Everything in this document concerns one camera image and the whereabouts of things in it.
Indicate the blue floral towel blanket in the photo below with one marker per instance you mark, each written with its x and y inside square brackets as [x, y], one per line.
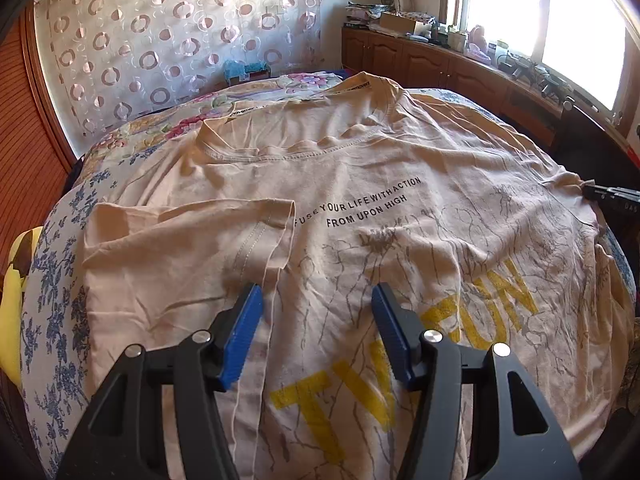
[55, 300]

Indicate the beige printed t-shirt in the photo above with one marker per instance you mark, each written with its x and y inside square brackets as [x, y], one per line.
[380, 240]

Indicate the circle patterned sheer curtain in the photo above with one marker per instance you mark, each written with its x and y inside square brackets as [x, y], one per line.
[165, 35]

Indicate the blue tissue pack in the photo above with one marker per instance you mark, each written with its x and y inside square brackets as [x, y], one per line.
[245, 71]

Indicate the window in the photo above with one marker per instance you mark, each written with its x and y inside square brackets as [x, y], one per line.
[540, 10]

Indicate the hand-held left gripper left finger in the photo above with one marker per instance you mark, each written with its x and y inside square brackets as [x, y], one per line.
[244, 340]

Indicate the pink plastic item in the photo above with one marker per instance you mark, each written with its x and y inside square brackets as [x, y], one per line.
[477, 42]

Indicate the yellow plush pillow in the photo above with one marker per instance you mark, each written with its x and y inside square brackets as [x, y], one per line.
[15, 300]

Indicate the cardboard box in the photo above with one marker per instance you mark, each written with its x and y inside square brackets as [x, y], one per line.
[397, 22]

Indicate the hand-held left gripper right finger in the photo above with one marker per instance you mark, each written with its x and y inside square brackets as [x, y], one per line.
[392, 335]

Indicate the pink floral blanket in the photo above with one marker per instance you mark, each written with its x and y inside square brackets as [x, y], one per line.
[170, 120]

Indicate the wooden cabinet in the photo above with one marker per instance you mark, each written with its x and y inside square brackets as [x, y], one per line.
[450, 67]

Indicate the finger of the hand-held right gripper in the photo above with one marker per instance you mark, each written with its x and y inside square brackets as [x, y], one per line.
[607, 195]

